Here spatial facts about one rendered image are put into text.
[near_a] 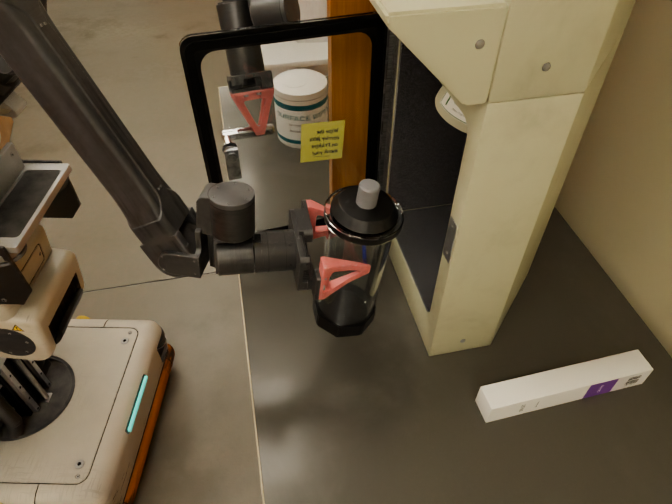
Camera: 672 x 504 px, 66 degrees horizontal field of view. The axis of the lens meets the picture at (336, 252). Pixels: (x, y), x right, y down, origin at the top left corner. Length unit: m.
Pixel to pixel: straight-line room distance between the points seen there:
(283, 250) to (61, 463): 1.14
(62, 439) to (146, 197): 1.15
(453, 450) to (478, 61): 0.54
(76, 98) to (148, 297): 1.73
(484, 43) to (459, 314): 0.43
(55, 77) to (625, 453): 0.89
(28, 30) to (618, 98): 0.93
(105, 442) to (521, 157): 1.37
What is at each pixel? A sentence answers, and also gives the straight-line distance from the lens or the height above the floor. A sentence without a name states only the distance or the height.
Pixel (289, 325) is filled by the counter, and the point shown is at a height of 0.94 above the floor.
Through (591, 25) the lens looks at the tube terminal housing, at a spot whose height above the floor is 1.48.
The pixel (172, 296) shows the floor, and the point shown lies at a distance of 2.29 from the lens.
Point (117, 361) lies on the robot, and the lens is 1.80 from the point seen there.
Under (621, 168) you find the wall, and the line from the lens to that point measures 1.11.
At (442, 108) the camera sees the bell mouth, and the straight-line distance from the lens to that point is 0.73.
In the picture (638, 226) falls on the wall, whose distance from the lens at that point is 1.10.
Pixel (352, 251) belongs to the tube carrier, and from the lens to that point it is 0.69.
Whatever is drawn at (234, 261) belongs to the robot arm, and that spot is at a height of 1.19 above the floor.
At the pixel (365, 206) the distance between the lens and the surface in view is 0.67.
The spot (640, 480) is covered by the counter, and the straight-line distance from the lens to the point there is 0.90.
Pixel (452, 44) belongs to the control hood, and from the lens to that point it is 0.53.
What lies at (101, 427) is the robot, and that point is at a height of 0.28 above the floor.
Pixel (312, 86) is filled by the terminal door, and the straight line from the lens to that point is 0.84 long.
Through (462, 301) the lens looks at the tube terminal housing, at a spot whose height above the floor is 1.08.
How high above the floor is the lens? 1.69
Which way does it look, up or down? 46 degrees down
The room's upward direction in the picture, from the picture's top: straight up
